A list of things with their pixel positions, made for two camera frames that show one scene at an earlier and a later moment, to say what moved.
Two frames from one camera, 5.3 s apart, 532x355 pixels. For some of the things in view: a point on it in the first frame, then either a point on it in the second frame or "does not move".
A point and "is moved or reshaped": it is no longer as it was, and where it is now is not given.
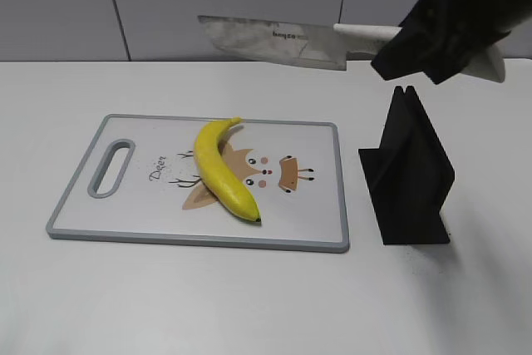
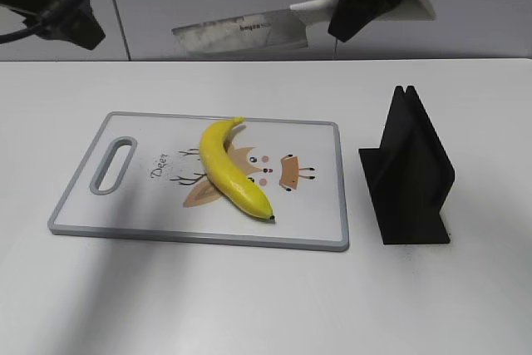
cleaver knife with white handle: (324, 45) -> (288, 29)
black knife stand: (408, 176) does not move
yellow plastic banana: (218, 175) is moved or reshaped
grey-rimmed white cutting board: (292, 171) does not move
